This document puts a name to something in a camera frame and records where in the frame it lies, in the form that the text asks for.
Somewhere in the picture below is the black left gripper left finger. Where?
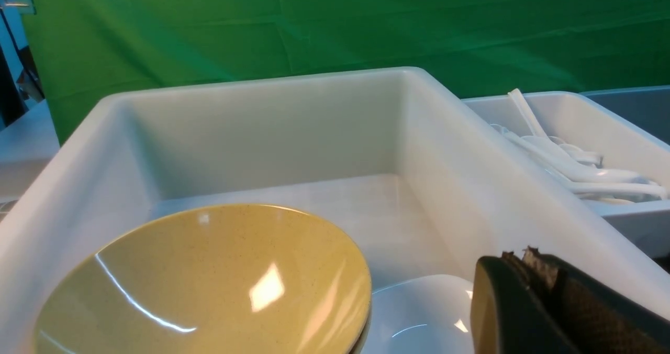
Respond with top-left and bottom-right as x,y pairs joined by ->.
470,253 -> 580,353

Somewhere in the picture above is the yellow noodle bowl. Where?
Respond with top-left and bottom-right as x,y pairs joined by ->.
32,204 -> 372,353

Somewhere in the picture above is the blue-grey chopstick bin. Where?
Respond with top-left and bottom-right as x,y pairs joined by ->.
581,85 -> 669,144

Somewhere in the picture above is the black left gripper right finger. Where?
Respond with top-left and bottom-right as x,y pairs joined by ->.
522,247 -> 669,353

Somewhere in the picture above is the large white plastic tub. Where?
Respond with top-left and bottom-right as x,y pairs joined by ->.
2,68 -> 668,353

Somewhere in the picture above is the white spoon bin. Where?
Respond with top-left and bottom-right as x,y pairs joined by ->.
462,91 -> 670,258

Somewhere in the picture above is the pile of white spoons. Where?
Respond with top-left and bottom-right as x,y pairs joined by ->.
491,89 -> 668,205

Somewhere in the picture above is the white square dish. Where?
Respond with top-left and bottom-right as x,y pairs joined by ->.
361,274 -> 475,353

